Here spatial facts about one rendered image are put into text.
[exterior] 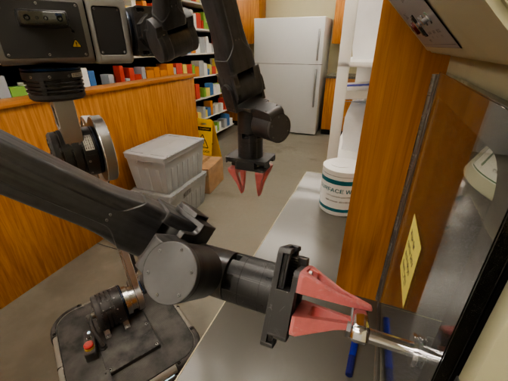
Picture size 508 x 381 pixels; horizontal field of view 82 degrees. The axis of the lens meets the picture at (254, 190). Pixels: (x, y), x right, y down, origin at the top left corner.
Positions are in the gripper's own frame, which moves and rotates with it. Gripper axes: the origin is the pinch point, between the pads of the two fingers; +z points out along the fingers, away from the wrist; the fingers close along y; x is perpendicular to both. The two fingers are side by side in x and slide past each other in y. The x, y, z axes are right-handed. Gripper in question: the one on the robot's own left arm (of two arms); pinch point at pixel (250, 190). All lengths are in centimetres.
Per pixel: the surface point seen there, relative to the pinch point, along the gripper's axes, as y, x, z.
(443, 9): 28, -38, -33
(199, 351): 3.5, -31.8, 16.3
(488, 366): 33, -45, -16
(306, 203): 8.6, 27.6, 15.7
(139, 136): -164, 136, 38
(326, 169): 14.4, 24.9, 1.5
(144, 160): -134, 106, 46
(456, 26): 28, -39, -32
